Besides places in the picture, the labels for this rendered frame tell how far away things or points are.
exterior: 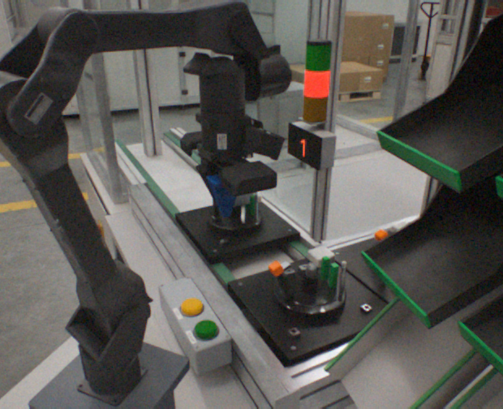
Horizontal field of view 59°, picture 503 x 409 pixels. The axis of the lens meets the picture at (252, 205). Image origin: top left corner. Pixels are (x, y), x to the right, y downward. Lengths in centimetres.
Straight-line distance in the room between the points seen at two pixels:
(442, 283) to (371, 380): 20
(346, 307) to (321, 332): 9
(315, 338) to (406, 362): 19
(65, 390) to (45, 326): 185
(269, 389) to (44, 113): 52
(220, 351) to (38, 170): 50
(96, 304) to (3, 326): 207
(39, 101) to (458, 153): 39
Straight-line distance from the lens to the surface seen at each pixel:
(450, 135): 53
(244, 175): 52
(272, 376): 77
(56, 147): 43
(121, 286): 53
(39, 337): 245
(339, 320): 85
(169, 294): 93
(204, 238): 108
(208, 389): 88
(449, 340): 66
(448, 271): 57
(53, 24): 44
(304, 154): 97
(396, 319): 69
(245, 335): 83
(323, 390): 79
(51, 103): 42
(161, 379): 63
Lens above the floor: 152
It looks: 27 degrees down
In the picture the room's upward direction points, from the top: straight up
